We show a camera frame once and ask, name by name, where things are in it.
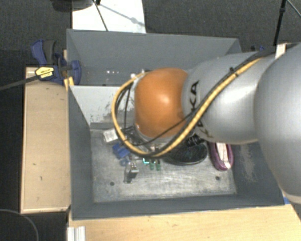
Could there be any purple and white strap loop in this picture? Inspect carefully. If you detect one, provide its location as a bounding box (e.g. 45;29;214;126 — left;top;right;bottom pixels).
207;141;234;171

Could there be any silver foil packet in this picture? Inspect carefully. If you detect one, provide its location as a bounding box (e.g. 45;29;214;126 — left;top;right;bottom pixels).
102;129;119;145

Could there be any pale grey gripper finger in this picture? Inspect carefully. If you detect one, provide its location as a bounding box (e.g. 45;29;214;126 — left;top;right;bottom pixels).
130;161;140;179
124;165;133;184

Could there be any blue plastic piece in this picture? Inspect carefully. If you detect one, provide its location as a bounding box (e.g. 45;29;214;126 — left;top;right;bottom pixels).
112;142;130;167

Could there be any black oval mesh thing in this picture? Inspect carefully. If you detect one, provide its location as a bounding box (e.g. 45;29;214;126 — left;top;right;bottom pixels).
165;143;208;166

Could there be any pale wood flat board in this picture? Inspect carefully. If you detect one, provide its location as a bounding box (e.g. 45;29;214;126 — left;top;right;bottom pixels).
20;67;72;214

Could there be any grey metal bin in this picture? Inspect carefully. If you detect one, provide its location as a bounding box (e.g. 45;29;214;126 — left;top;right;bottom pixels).
66;29;285;221

